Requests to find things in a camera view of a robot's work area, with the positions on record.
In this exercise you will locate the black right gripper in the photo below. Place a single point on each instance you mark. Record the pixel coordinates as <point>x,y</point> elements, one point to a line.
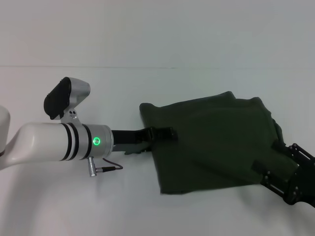
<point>305,182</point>

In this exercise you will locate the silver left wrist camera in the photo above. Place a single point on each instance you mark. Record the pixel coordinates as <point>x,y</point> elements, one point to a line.
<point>64,98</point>

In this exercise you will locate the dark green t-shirt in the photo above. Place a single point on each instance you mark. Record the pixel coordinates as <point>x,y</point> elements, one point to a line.
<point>209,137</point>

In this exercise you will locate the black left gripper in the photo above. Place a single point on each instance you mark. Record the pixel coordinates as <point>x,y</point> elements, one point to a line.
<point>128,137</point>

